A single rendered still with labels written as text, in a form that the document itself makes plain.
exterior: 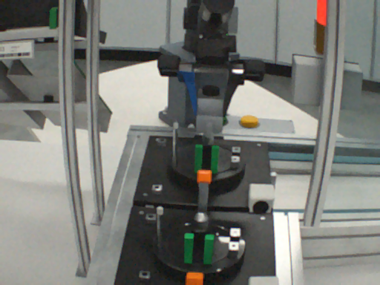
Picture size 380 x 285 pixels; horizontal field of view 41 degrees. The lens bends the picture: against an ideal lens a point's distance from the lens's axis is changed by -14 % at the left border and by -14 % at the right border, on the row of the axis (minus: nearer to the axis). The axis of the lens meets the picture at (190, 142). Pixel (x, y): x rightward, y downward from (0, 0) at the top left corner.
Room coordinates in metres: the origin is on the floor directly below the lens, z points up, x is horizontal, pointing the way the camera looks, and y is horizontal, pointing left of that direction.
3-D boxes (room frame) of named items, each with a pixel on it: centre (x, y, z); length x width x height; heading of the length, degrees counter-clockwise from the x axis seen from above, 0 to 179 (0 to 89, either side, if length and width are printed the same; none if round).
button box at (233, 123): (1.13, -0.13, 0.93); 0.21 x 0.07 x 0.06; 87
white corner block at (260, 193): (0.82, -0.12, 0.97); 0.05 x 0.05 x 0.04; 87
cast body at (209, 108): (0.91, -0.03, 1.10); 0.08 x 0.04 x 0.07; 178
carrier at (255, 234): (0.67, -0.02, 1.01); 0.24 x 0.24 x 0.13; 87
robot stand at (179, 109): (1.34, -0.02, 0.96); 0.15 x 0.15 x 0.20; 35
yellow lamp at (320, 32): (0.80, -0.22, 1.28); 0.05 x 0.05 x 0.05
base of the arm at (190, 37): (1.34, -0.01, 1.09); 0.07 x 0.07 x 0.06; 35
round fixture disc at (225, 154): (0.92, -0.03, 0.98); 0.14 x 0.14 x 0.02
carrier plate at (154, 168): (0.92, -0.03, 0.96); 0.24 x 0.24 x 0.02; 87
